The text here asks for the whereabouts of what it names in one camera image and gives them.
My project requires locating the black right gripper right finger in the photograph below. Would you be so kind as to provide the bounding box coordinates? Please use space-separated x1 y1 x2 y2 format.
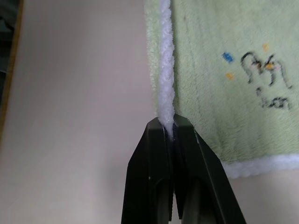
171 113 247 224

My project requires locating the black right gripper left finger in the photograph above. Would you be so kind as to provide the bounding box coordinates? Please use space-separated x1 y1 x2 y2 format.
121 116 175 224

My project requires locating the green towel with white trim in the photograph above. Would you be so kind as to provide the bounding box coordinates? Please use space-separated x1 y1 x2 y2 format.
144 0 299 180

